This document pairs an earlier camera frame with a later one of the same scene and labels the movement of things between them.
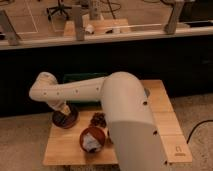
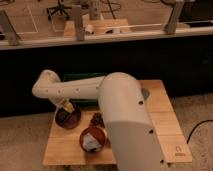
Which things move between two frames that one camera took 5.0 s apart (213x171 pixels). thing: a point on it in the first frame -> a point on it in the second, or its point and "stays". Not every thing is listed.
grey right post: [170, 27] stays
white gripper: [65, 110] -> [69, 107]
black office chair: [59, 8] stays
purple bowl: [66, 121] stays
